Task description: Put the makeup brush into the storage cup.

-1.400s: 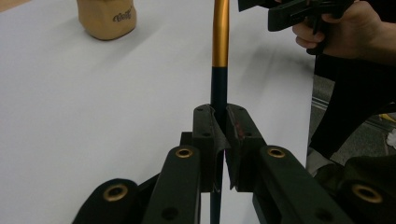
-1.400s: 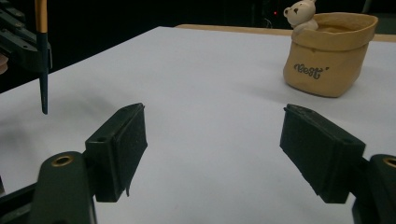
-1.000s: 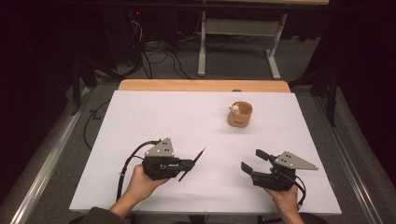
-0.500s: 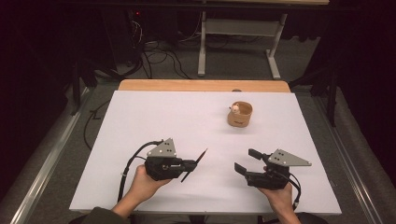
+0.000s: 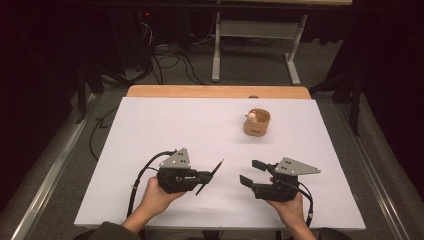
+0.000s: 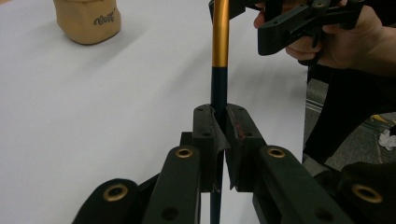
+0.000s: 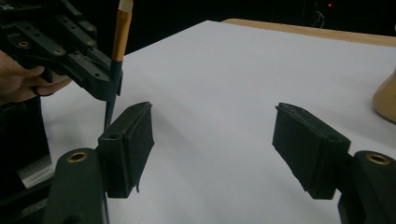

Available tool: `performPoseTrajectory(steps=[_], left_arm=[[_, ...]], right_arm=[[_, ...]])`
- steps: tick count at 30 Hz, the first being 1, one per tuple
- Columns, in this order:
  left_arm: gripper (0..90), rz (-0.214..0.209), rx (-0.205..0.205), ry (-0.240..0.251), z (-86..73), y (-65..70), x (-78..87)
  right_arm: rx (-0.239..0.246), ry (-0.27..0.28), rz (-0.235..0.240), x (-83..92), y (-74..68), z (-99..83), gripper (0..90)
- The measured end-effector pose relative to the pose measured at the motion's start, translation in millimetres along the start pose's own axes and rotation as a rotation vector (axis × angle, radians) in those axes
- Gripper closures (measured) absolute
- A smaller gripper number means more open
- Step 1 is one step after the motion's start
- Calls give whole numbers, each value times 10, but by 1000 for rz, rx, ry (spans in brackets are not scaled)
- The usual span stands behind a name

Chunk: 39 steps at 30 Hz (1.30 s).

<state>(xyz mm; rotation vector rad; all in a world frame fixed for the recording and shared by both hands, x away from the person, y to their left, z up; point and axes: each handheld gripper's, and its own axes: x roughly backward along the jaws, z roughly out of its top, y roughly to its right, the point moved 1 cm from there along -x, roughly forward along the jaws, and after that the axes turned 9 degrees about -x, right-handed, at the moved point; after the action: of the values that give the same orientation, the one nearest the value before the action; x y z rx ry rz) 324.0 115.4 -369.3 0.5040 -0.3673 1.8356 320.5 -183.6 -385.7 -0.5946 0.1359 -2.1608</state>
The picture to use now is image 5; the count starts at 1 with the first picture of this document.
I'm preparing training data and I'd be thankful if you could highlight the black computer tower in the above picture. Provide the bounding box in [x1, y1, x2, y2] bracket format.
[109, 8, 155, 72]

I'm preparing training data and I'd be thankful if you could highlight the person's left hand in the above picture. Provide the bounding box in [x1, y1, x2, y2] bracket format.
[140, 175, 186, 219]

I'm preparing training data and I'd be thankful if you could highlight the tangle of floor cables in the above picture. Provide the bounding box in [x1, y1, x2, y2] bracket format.
[134, 9, 214, 86]

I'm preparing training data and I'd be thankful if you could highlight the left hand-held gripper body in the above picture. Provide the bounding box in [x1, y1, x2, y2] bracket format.
[156, 147, 202, 195]

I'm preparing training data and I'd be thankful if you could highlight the wooden table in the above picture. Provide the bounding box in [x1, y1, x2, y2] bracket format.
[126, 84, 312, 100]

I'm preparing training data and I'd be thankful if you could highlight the black pencil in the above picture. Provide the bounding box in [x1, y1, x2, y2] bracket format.
[194, 158, 225, 197]

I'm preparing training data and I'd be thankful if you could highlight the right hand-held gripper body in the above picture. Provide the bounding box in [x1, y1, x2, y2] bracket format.
[252, 157, 322, 203]

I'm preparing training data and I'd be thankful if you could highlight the wooden pen holder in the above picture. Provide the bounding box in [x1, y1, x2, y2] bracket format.
[242, 108, 272, 138]

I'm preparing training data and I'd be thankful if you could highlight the aluminium floor rail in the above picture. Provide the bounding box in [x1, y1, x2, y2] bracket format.
[335, 102, 415, 240]
[9, 93, 98, 240]

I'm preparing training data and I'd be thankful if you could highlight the white board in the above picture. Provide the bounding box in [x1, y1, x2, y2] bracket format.
[73, 96, 367, 232]

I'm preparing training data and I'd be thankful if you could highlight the hand-held gripper cable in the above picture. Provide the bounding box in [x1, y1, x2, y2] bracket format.
[292, 180, 315, 229]
[126, 150, 178, 219]

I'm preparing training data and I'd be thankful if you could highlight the white metal desk frame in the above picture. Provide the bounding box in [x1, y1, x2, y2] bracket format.
[211, 11, 310, 86]

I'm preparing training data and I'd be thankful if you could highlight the left hand-held gripper cable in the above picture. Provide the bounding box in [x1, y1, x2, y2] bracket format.
[126, 150, 178, 219]

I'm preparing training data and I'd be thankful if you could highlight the thin black floor cable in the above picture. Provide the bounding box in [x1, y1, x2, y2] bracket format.
[88, 105, 120, 162]

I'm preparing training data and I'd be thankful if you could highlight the person's right hand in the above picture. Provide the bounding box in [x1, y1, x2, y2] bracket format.
[265, 177, 306, 232]

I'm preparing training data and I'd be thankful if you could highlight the right hand-held gripper cable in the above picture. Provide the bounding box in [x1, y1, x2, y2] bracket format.
[292, 180, 315, 229]

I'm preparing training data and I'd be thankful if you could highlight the black metal stand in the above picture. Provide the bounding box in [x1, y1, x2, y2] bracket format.
[309, 66, 365, 137]
[75, 62, 105, 125]

